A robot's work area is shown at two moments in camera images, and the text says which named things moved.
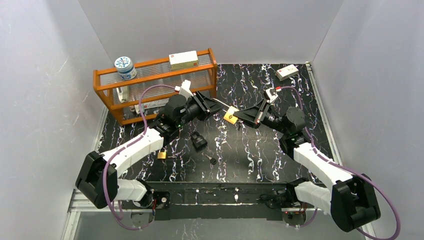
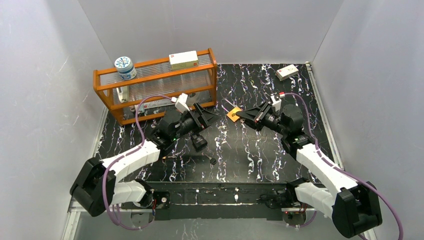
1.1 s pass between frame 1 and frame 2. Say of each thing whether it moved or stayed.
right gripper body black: stayed
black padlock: stayed
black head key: stayed
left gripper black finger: moved
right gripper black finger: stayed
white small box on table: stayed
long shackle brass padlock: moved
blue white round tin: stayed
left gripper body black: moved
